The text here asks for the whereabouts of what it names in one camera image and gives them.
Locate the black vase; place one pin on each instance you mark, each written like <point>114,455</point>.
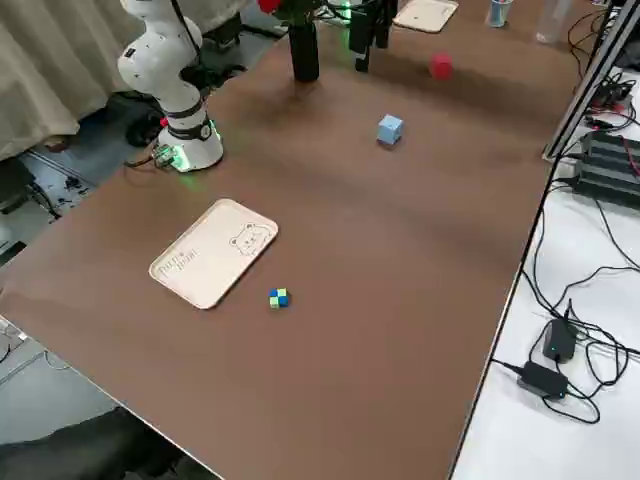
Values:
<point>305,50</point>

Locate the blue foam block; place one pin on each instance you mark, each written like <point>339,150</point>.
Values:
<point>389,130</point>

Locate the cream tray with rabbit print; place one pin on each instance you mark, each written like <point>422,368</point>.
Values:
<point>425,12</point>

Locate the red flower bouquet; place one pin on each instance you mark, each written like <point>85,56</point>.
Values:
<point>270,5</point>

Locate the red foam block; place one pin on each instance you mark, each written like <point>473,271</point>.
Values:
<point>441,67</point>

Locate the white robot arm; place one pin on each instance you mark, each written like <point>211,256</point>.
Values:
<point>170,75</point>
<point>344,13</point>

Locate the black chair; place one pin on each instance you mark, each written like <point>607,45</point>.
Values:
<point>75,445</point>

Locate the cream tray with bear print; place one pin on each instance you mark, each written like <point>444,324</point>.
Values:
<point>210,255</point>

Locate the clear cup with pens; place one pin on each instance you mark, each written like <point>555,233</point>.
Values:
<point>500,12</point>

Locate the aluminium frame post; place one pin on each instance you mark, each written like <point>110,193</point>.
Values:
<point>585,85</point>

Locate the clear bottle with blue cap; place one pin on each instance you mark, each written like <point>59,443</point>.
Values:
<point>552,20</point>

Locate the small blue green checkered cube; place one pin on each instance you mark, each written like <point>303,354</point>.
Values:
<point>280,298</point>

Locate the black power adapter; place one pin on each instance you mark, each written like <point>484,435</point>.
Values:
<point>560,340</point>
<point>542,379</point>

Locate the beige curtain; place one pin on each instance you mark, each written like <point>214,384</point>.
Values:
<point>50,65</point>

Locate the black ribbed power supply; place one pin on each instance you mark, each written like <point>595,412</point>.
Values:
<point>607,165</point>

